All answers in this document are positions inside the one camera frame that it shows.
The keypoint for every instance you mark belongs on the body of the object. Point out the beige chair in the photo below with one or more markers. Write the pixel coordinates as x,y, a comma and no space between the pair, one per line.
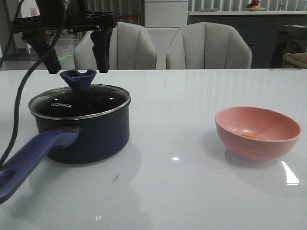
207,45
130,48

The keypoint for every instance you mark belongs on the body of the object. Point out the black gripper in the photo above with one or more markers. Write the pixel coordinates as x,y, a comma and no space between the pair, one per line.
72,15

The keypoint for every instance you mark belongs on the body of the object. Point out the orange ham slices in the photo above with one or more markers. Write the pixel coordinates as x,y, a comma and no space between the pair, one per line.
251,135

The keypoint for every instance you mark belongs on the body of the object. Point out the right beige chair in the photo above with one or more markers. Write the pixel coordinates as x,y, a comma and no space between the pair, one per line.
207,45

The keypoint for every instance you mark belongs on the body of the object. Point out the red wall notice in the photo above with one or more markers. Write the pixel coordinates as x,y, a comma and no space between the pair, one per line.
33,11

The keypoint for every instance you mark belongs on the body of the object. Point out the dark blue saucepan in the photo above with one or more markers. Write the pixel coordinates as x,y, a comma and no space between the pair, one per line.
69,142

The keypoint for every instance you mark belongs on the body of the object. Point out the left beige chair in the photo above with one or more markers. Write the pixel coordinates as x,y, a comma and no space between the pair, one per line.
130,48

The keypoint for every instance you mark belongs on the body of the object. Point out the glass lid blue knob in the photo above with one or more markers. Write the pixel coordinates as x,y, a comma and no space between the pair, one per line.
80,99

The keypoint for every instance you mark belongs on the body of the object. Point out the grey counter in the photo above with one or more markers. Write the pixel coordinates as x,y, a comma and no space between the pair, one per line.
258,28

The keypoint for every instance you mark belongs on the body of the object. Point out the pink bowl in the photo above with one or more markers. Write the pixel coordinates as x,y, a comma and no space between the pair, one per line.
280,131

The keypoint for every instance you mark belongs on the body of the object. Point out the olive cushion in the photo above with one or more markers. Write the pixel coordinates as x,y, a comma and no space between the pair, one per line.
295,61

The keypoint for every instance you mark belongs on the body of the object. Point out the fruit plate on counter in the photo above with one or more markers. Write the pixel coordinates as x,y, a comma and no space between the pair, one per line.
254,6

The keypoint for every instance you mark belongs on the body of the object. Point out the white cabinet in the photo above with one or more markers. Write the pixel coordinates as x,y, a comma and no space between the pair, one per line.
166,13

